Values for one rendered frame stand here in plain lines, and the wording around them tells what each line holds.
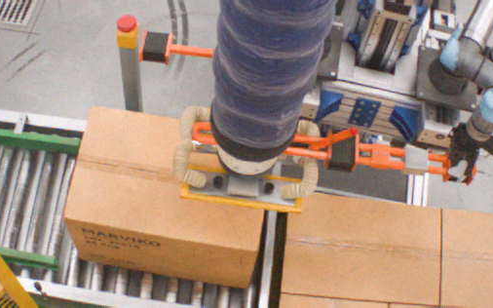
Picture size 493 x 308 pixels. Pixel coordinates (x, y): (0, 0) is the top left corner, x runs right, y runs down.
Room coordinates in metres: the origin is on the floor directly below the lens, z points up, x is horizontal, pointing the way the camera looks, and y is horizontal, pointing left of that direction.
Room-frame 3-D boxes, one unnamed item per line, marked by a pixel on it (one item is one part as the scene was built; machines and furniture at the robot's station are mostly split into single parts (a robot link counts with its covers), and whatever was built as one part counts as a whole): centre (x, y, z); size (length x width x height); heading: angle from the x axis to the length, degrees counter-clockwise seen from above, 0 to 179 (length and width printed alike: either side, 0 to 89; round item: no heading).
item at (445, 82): (1.42, -0.63, 1.09); 0.15 x 0.15 x 0.10
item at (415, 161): (0.96, -0.47, 1.23); 0.07 x 0.07 x 0.04; 3
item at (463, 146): (0.97, -0.58, 1.38); 0.09 x 0.08 x 0.12; 93
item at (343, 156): (0.95, -0.25, 1.24); 0.10 x 0.08 x 0.06; 3
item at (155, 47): (1.18, 0.31, 1.24); 0.09 x 0.08 x 0.05; 3
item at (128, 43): (1.40, 0.47, 0.50); 0.07 x 0.07 x 1.00; 3
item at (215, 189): (0.84, -0.01, 1.13); 0.34 x 0.10 x 0.05; 93
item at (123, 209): (0.92, 0.22, 0.75); 0.60 x 0.40 x 0.40; 91
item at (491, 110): (0.98, -0.59, 1.54); 0.09 x 0.08 x 0.11; 157
